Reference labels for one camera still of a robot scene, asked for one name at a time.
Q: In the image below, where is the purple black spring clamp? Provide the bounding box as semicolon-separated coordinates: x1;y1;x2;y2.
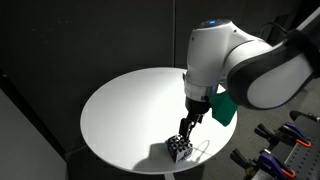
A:
254;121;313;149
230;148;297;180

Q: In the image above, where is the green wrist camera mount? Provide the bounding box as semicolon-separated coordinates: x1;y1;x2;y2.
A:
209;91;239;128

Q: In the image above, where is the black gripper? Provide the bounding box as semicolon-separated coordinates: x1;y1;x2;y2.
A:
178;96;213;140

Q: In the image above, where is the black perforated board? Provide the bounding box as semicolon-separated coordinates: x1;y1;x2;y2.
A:
273;115;320;180

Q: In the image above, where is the black clamp handle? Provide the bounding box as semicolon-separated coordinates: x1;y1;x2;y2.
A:
290;110;320;123

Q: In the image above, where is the black white triangle pattern block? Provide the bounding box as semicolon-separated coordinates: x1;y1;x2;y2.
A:
165;134;194;164

